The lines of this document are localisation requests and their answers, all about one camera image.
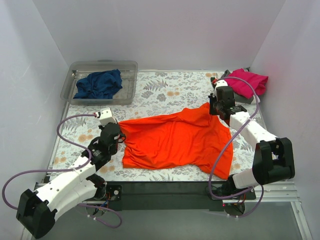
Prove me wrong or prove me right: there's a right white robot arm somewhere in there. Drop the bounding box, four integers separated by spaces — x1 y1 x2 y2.
209 86 296 199

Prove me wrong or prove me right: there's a grey folded t shirt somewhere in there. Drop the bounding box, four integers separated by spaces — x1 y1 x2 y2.
217 69 256 105

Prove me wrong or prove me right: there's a pink folded t shirt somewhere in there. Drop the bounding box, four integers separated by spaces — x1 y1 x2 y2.
224 68 270 99

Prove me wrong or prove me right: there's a clear plastic bin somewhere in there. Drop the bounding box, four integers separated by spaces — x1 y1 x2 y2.
60 60 138 106

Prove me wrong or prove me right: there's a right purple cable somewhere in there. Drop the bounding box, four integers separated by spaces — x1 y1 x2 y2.
208 76 265 219

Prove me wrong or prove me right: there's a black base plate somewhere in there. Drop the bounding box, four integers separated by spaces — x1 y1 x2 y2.
104 181 257 212

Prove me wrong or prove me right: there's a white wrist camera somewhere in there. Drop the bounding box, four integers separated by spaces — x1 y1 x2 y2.
94 107 118 126
214 79 228 89

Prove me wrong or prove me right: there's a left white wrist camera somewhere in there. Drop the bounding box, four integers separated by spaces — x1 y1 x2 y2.
94 107 118 126

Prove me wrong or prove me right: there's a purple cable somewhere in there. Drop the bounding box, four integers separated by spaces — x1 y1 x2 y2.
208 76 265 219
1 113 123 229

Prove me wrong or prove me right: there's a dark green folded shirt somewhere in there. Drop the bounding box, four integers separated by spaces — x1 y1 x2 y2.
210 77 217 89

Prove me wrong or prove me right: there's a floral table mat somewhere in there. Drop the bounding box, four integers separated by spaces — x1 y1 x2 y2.
48 70 282 183

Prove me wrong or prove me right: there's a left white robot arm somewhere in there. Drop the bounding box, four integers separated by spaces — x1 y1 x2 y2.
16 122 125 239

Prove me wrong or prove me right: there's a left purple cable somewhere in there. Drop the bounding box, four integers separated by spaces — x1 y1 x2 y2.
1 113 123 229

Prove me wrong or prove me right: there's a blue t shirt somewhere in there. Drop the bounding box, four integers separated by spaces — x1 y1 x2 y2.
73 69 123 99

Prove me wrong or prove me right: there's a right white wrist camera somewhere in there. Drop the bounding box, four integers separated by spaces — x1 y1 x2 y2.
214 79 228 89

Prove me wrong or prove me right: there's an orange t shirt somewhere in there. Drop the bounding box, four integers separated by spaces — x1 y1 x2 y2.
119 103 234 180

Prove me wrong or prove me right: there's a white folded shirt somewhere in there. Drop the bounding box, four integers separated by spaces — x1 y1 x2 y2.
251 96 261 104

